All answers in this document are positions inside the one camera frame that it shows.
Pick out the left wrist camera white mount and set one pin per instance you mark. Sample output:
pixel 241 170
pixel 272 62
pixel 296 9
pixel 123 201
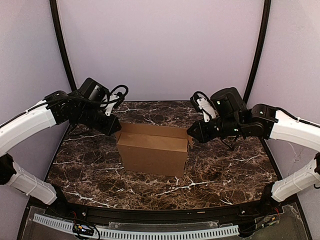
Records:
pixel 115 98

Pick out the white slotted cable duct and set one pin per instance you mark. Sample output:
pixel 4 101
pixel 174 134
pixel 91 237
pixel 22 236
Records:
pixel 106 233

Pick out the small electronics board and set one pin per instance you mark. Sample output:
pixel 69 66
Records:
pixel 270 222
pixel 82 229

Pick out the right black frame post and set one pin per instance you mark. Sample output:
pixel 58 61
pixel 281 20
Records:
pixel 258 49

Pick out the black front rail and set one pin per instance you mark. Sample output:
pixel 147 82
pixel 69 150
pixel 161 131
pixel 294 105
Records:
pixel 238 214

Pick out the brown cardboard box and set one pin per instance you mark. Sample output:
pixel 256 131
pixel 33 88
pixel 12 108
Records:
pixel 152 149

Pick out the left black frame post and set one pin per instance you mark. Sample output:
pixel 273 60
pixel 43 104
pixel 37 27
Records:
pixel 61 43

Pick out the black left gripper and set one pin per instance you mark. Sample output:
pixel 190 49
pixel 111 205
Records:
pixel 105 122

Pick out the small electronics board left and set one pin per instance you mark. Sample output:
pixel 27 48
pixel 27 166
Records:
pixel 82 229

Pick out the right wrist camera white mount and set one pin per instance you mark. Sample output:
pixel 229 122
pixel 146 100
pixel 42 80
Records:
pixel 202 104

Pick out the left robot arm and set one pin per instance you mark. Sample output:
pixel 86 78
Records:
pixel 90 105

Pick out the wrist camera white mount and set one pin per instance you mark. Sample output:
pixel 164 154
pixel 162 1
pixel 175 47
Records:
pixel 202 104
pixel 115 98

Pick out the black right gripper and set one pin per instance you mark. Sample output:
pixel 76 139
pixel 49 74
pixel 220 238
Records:
pixel 203 130

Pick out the black frame post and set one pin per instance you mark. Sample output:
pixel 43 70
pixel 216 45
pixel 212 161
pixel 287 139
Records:
pixel 61 43
pixel 258 49

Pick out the small electronics board right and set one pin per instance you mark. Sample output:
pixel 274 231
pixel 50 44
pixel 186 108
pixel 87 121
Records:
pixel 270 222

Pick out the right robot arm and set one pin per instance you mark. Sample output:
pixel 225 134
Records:
pixel 225 114

